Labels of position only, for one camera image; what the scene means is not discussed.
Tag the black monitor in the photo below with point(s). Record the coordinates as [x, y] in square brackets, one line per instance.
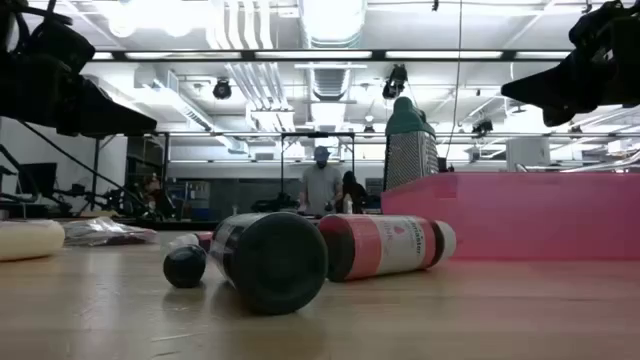
[40, 177]

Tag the clear plastic food bag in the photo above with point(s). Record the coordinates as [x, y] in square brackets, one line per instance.
[105, 232]

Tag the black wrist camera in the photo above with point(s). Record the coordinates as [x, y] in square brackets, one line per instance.
[590, 25]
[65, 50]

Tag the large black bottle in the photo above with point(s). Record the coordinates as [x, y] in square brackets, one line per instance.
[275, 262]

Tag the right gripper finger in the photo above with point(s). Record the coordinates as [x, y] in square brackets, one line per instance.
[555, 85]
[557, 115]

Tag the black background robot arm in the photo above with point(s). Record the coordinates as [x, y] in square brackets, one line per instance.
[80, 191]
[275, 204]

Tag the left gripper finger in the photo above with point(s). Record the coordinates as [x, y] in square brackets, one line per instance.
[100, 120]

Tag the black table frame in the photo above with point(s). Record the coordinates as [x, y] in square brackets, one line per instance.
[165, 225]

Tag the pink plastic tray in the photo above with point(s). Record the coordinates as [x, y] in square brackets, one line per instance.
[525, 220]

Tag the white background bottle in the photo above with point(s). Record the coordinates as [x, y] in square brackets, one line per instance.
[346, 204]

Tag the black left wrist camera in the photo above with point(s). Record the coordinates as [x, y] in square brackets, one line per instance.
[65, 50]

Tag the cream rounded object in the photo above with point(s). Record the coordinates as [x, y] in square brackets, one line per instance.
[27, 240]

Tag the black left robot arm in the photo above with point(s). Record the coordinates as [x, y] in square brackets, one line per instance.
[6, 30]

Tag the small black cap bottle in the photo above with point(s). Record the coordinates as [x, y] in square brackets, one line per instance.
[184, 267]

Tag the pink label bottle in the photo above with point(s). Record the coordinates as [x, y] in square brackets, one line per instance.
[390, 245]

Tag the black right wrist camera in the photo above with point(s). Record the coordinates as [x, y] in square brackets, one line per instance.
[590, 25]

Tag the black overhead light bar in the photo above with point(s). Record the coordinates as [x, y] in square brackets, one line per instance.
[378, 55]

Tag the silver air duct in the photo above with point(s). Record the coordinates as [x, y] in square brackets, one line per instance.
[332, 20]

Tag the black frame stand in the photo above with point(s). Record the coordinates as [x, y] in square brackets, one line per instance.
[317, 134]

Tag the black ceiling spotlight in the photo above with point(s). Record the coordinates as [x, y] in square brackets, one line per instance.
[482, 127]
[222, 90]
[395, 82]

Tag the person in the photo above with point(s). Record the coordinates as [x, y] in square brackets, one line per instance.
[320, 190]
[354, 192]

